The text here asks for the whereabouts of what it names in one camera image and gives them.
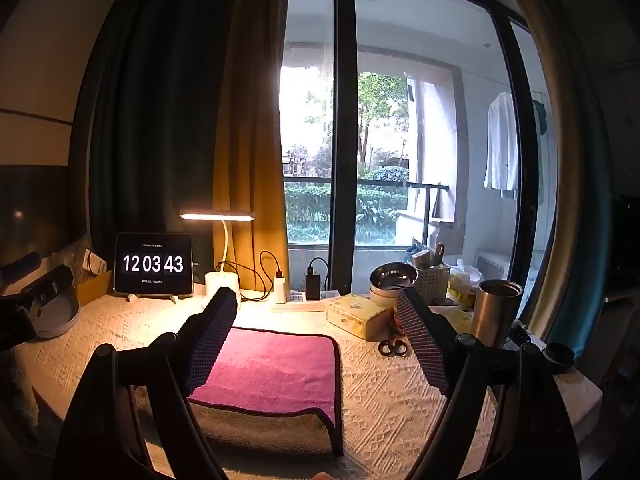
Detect pink and grey towel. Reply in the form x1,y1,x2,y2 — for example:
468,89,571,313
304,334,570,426
133,326,345,458

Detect grey round dish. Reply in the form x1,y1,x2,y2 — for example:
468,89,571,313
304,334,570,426
34,292,80,339

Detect cardboard box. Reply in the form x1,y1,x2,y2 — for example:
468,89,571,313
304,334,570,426
75,248,112,307

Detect tablet showing clock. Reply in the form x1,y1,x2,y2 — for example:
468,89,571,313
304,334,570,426
113,233,193,297

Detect steel tumbler cup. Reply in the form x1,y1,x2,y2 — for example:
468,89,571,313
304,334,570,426
471,280,523,348

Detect cream knitted tablecloth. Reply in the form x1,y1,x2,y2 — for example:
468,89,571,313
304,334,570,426
12,286,604,480

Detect black scissors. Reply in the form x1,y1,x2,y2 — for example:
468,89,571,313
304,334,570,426
378,313,409,358

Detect yellow tissue packet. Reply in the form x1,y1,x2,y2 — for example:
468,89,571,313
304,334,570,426
448,258,484,310

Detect white plastic basket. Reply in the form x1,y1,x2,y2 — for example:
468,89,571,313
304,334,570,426
413,263,450,304

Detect white desk lamp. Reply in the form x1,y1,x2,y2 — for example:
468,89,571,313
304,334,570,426
180,209,255,304

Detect yellow tissue box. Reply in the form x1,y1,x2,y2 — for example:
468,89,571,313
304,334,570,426
326,294,392,341

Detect white bowl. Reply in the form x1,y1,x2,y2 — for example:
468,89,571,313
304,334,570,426
369,285,402,308

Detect stainless steel bowl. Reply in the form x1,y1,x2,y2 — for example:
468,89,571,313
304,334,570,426
370,262,418,290

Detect dark green curtain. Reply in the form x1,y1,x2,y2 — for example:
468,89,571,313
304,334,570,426
87,0,235,282

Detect white power strip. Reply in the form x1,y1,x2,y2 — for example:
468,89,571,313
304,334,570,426
271,290,341,313

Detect mustard yellow curtain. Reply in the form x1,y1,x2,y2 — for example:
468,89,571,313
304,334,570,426
213,0,288,290

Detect white hanging shirt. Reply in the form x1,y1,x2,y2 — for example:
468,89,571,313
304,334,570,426
484,92,518,200

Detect white charger with cable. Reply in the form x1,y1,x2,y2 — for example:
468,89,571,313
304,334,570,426
259,250,286,304

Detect black charger with cable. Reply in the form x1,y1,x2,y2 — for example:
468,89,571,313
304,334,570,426
305,257,330,301

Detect black window frame post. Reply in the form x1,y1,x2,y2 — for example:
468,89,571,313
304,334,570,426
329,0,358,295

